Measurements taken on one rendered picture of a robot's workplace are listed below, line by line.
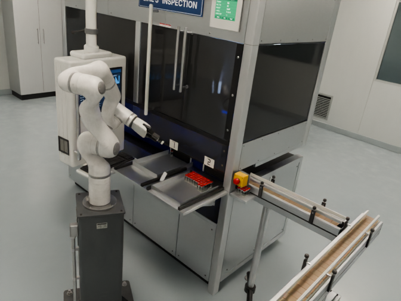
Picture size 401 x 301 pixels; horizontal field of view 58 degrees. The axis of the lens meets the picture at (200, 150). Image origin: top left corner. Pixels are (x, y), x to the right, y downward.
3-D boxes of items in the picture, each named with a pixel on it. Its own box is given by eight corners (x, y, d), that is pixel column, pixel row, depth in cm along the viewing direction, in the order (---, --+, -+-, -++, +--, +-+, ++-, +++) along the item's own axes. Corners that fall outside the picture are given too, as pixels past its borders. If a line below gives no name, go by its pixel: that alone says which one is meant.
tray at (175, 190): (189, 174, 250) (189, 170, 249) (217, 190, 235) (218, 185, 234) (151, 189, 227) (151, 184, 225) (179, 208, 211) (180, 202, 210)
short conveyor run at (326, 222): (237, 193, 242) (240, 172, 236) (250, 186, 253) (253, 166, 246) (334, 244, 201) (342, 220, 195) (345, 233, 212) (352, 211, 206)
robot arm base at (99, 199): (83, 212, 200) (82, 183, 193) (82, 195, 216) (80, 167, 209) (118, 209, 207) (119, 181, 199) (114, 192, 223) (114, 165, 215)
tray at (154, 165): (168, 153, 279) (168, 149, 277) (192, 166, 263) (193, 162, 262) (132, 165, 255) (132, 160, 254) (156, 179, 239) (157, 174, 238)
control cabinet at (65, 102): (109, 143, 305) (110, 46, 274) (125, 150, 296) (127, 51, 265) (55, 160, 266) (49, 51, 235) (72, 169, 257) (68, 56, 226)
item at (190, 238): (142, 161, 461) (145, 94, 426) (283, 241, 339) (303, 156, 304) (68, 184, 391) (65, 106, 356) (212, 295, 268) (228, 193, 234)
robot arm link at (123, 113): (124, 122, 207) (134, 110, 211) (105, 108, 207) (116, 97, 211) (123, 127, 215) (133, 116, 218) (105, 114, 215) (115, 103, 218)
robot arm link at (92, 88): (99, 143, 206) (125, 149, 202) (88, 157, 198) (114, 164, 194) (76, 66, 171) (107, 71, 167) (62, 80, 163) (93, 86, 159)
